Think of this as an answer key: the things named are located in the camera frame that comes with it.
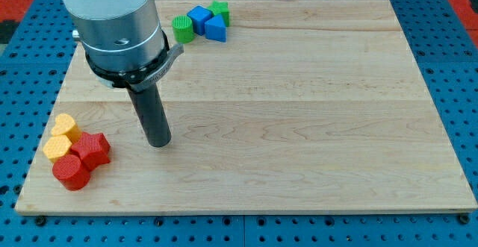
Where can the blue triangle block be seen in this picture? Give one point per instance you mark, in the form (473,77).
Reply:
(215,29)

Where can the wooden board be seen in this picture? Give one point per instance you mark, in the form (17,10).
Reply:
(310,107)

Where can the blue cube block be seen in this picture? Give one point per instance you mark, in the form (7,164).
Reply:
(199,16)

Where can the yellow heart block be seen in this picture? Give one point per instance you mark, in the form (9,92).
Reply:
(66,125)

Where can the green star block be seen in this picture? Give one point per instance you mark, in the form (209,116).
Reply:
(220,8)

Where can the red star block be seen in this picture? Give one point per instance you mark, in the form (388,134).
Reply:
(92,149)

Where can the red cylinder block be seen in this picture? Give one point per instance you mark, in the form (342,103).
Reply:
(71,172)

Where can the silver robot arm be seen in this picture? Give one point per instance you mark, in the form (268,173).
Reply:
(126,47)

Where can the black clamp ring mount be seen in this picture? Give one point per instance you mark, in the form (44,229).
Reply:
(143,77)

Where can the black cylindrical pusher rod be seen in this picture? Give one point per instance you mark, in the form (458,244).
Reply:
(150,111)

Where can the yellow hexagon block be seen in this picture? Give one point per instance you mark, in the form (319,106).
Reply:
(56,147)

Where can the green cylinder block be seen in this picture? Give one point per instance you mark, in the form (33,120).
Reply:
(183,29)

